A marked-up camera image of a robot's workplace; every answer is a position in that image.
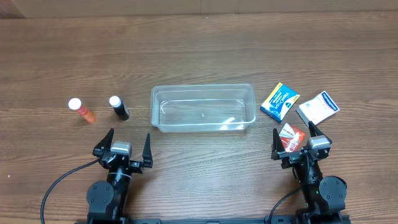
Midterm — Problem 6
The clear plastic container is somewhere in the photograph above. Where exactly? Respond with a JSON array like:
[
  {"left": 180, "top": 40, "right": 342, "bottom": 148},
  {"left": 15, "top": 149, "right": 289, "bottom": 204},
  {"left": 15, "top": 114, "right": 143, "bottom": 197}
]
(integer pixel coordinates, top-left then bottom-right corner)
[{"left": 150, "top": 84, "right": 256, "bottom": 133}]

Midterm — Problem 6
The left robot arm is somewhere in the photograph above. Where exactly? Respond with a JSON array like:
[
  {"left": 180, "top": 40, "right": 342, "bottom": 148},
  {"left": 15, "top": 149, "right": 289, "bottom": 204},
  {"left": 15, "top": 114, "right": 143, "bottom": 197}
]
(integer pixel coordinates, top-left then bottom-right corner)
[{"left": 86, "top": 129, "right": 153, "bottom": 223}]

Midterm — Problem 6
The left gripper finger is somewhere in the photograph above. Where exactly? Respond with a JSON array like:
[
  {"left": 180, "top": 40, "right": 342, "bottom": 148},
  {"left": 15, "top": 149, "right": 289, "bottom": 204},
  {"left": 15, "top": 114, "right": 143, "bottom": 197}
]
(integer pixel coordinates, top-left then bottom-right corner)
[
  {"left": 142, "top": 133, "right": 153, "bottom": 162},
  {"left": 94, "top": 128, "right": 114, "bottom": 150}
]

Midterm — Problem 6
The white Hansaplast box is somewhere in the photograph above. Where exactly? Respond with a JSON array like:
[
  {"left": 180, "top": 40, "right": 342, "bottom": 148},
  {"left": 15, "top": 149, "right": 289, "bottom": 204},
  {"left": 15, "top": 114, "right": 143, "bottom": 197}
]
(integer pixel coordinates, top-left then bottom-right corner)
[{"left": 296, "top": 91, "right": 340, "bottom": 126}]

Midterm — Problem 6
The red white small box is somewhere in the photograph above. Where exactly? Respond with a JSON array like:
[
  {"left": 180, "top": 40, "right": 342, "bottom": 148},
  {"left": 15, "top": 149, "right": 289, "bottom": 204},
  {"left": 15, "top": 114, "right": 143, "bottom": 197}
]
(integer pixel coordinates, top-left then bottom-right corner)
[{"left": 279, "top": 123, "right": 305, "bottom": 152}]

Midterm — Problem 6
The blue yellow VapoDrops box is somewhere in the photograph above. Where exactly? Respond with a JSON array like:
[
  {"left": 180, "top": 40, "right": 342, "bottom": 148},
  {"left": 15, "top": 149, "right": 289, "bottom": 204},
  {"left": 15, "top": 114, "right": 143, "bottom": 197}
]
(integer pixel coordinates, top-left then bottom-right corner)
[{"left": 260, "top": 82, "right": 300, "bottom": 123}]

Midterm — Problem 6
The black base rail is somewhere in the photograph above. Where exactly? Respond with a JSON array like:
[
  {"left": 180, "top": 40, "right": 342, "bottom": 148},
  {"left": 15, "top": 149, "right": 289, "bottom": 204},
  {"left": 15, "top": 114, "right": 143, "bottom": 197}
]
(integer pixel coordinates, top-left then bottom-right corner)
[{"left": 76, "top": 215, "right": 351, "bottom": 224}]

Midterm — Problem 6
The orange tube white cap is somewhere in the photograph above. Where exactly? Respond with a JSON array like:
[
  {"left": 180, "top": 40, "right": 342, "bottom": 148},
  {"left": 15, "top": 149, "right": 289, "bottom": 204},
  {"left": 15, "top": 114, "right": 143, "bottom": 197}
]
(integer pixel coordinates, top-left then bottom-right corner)
[{"left": 68, "top": 98, "right": 96, "bottom": 123}]

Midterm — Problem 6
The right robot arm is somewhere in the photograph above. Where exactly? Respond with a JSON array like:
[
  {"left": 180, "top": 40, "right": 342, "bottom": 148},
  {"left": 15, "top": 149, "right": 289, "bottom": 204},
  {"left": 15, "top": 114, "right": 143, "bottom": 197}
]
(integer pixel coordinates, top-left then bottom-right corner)
[{"left": 264, "top": 122, "right": 351, "bottom": 224}]

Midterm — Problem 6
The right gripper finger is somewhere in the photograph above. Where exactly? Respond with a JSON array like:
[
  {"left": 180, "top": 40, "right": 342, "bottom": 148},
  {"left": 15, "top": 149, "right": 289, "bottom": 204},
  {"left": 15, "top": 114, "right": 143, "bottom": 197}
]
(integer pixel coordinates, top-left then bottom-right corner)
[
  {"left": 272, "top": 128, "right": 285, "bottom": 153},
  {"left": 308, "top": 121, "right": 323, "bottom": 138}
]

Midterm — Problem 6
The black bottle white cap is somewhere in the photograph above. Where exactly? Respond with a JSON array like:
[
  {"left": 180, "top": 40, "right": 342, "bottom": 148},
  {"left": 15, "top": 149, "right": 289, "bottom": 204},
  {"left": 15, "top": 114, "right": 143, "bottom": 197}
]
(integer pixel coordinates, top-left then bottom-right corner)
[{"left": 109, "top": 96, "right": 129, "bottom": 121}]

